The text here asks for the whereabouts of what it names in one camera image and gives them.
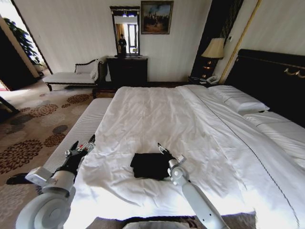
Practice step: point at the white duvet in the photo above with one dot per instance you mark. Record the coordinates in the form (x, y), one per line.
(166, 114)

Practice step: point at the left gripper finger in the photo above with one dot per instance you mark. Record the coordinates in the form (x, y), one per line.
(88, 144)
(72, 148)

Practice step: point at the black folded garment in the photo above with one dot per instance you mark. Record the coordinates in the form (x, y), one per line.
(147, 165)

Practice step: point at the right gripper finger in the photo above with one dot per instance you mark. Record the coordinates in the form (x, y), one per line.
(167, 151)
(160, 147)

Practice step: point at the dark wooden headboard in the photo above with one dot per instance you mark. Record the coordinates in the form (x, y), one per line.
(274, 78)

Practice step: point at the person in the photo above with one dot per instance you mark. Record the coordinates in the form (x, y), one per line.
(122, 45)

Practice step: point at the framed painting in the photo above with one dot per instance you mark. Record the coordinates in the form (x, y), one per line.
(156, 17)

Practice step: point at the dark wooden bed frame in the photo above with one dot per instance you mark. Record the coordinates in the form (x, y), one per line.
(102, 90)

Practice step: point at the white pillow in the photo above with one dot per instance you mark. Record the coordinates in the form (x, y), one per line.
(238, 99)

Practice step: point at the white robot front shell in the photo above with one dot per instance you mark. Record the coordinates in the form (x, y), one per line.
(150, 226)

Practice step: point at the white cushioned chaise longue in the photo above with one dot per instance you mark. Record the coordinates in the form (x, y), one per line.
(76, 76)

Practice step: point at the dark nightstand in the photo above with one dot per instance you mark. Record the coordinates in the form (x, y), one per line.
(196, 80)

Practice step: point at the white desk telephone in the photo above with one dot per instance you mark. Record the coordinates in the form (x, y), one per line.
(212, 79)

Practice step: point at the white ribbed mattress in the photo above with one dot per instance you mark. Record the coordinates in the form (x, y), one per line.
(83, 128)

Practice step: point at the table lamp with cream shade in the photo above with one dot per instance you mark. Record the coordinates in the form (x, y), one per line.
(213, 48)

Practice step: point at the dark framed wall mirror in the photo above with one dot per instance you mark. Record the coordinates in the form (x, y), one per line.
(126, 28)

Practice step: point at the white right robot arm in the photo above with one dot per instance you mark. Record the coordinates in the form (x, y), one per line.
(199, 198)

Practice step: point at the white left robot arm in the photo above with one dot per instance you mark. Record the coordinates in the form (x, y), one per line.
(45, 210)

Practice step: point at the green potted plant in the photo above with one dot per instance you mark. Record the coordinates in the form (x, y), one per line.
(22, 38)

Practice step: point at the dark wooden dresser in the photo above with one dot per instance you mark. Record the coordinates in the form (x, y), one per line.
(127, 69)

